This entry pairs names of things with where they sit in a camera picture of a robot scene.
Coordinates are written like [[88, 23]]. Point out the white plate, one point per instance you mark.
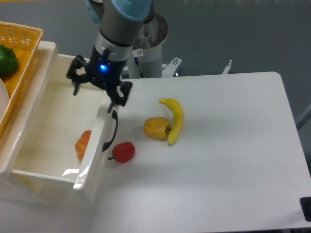
[[4, 99]]

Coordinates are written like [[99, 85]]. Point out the yellow banana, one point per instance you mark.
[[178, 119]]

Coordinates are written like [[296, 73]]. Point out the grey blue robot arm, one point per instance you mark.
[[120, 24]]

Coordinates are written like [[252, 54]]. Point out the yellow woven basket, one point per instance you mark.
[[18, 44]]

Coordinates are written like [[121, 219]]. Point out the white open upper drawer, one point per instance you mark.
[[46, 162]]

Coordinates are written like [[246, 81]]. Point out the black object at table edge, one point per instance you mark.
[[306, 207]]

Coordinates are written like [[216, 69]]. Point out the red bell pepper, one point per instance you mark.
[[123, 152]]

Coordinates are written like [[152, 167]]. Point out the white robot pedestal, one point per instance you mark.
[[145, 60]]

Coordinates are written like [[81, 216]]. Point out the round knotted bread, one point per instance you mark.
[[81, 144]]

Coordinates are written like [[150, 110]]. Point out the white drawer cabinet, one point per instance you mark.
[[15, 131]]

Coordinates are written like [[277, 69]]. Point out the black drawer handle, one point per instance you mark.
[[112, 132]]

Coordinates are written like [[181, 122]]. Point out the orange bell pepper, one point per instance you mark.
[[157, 128]]

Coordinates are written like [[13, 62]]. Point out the green bell pepper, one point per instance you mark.
[[8, 61]]

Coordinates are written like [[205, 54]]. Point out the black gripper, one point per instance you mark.
[[102, 73]]

